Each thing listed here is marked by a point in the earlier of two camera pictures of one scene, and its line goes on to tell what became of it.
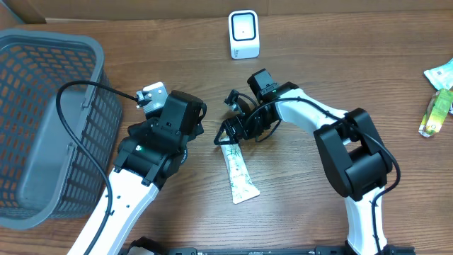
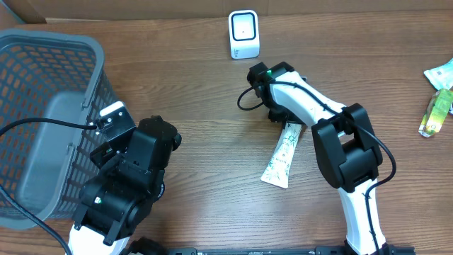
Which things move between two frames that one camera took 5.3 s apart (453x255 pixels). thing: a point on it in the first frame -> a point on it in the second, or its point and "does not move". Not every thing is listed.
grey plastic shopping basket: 44,178 does not move
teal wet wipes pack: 441,77 does not move
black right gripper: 237,127 -> 279,117
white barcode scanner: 243,26 does not move
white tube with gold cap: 243,184 -> 277,172
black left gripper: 142,128 -> 102,156
